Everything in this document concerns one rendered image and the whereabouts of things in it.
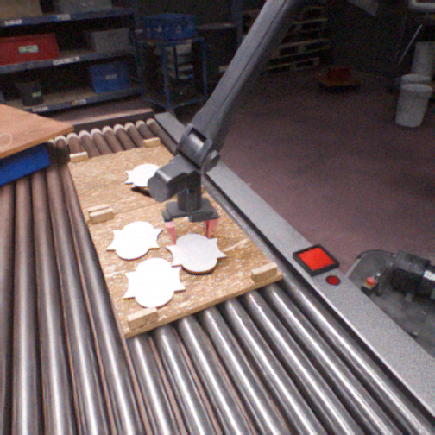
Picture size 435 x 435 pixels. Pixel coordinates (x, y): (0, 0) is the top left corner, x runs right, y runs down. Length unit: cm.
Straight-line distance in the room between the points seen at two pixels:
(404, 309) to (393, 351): 104
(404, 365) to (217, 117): 55
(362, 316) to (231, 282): 27
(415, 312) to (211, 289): 118
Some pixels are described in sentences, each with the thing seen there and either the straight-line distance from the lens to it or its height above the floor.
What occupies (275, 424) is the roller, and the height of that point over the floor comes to 92.
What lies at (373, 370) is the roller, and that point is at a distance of 73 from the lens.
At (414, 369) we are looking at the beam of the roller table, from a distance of 76.
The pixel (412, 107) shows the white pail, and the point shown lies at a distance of 446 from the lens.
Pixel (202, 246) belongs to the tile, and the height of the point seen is 95.
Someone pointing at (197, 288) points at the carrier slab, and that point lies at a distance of 80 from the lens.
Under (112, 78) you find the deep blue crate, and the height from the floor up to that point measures 30.
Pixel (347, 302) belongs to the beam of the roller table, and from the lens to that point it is 83.
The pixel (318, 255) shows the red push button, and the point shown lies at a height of 93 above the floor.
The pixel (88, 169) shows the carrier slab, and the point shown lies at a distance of 135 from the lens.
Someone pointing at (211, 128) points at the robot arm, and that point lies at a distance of 74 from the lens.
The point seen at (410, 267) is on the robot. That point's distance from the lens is 180.
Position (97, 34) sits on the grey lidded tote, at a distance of 523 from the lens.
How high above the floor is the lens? 150
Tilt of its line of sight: 34 degrees down
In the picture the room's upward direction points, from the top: 3 degrees counter-clockwise
